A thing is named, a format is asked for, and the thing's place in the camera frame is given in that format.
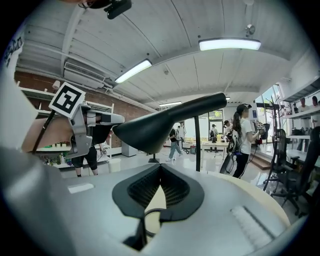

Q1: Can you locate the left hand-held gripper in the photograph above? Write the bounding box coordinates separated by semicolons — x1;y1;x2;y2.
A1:
48;81;126;159

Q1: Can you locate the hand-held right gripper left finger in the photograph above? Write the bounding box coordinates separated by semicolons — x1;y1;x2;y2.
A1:
45;163;162;256

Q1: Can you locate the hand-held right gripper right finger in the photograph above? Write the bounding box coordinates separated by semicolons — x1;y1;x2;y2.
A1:
141;163;286;256

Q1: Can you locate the black desk lamp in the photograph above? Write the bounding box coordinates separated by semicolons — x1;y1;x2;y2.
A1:
111;91;227;238

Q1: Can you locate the person's left forearm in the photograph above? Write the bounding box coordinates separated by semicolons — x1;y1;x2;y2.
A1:
21;116;76;154

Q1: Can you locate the white shelving unit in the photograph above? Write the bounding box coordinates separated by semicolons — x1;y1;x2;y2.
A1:
19;86;115;166

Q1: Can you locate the white refrigerator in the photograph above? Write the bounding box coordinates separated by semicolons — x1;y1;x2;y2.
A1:
121;142;137;158

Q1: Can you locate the beige trash bin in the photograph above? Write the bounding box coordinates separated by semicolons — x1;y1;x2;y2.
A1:
107;158;123;174

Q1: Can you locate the ceiling air conditioner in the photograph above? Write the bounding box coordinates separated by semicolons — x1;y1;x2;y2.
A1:
63;61;113;90

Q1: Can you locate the round beige table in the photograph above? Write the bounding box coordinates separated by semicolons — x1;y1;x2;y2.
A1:
144;171;292;235

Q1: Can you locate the long white table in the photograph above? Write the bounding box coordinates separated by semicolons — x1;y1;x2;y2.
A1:
201;140;230;160

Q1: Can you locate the large window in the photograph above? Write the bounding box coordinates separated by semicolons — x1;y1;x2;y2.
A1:
183;109;225;143

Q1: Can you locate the person's white printed shirt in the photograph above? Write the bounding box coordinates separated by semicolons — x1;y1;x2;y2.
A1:
0;24;38;151

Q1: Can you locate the black mesh office chair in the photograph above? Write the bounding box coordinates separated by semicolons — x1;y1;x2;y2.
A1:
268;128;288;187

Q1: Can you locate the person's head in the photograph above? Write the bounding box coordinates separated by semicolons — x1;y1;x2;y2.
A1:
77;0;113;10

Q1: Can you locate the black coat rack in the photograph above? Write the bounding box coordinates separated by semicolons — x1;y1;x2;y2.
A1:
262;96;283;193

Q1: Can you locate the metal storage shelf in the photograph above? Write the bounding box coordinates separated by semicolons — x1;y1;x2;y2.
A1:
279;76;320;156

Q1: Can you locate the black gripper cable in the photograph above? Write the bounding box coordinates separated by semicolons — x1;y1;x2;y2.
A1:
31;111;55;154

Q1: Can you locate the black head-mounted camera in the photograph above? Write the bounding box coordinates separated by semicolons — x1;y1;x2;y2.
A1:
103;0;133;20

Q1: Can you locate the ceiling-mounted camera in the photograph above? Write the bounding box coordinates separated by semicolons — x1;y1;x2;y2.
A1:
244;23;257;38

